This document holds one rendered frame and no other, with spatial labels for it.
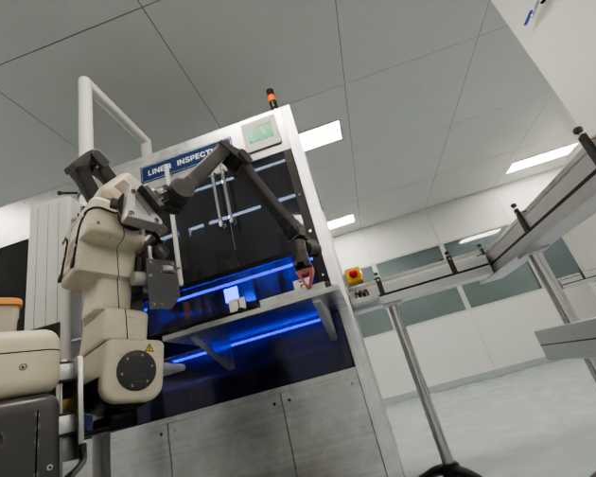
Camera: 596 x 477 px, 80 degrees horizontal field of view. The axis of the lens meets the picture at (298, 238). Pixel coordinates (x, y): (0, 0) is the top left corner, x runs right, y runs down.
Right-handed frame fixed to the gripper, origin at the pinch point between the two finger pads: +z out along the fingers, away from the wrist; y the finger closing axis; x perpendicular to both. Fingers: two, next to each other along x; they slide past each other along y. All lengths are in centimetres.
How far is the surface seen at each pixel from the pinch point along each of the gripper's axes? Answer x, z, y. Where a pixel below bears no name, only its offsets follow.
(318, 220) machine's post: -9, -45, 32
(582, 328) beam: -84, 37, 15
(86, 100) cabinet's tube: 96, -140, -14
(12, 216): 177, -112, 20
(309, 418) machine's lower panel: 19, 42, 41
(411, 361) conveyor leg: -31, 28, 55
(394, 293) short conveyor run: -33, -2, 48
